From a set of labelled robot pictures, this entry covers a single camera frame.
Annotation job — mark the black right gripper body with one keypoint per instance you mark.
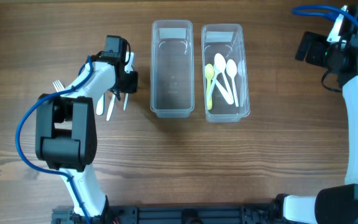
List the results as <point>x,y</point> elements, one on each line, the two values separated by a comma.
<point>321,52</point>

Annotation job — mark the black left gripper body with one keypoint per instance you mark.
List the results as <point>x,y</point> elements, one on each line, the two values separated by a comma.
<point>128,83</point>

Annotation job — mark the yellow plastic spoon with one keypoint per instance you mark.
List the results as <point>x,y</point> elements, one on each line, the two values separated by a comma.
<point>209,74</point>

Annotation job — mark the clear bent plastic fork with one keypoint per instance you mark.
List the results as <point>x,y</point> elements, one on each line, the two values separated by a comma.
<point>125,101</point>

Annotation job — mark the broad white plastic spoon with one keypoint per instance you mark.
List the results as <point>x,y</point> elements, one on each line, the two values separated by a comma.
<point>226,95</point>

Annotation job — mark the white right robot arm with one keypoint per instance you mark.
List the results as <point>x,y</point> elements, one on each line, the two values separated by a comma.
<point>336,204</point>

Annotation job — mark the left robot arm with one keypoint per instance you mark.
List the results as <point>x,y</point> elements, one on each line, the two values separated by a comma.
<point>66,137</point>

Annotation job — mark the left clear plastic container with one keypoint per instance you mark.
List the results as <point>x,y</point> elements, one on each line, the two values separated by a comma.
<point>172,80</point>

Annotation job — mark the clear plastic container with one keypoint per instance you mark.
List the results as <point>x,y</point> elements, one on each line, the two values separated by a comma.
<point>227,40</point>
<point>172,80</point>

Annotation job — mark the right clear plastic container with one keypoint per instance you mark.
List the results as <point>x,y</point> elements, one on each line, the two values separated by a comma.
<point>227,40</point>

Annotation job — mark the broad white plastic fork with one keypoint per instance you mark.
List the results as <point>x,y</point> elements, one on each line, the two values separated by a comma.
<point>100,106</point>

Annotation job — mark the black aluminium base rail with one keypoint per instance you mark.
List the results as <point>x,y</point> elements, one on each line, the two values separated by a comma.
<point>244,214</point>

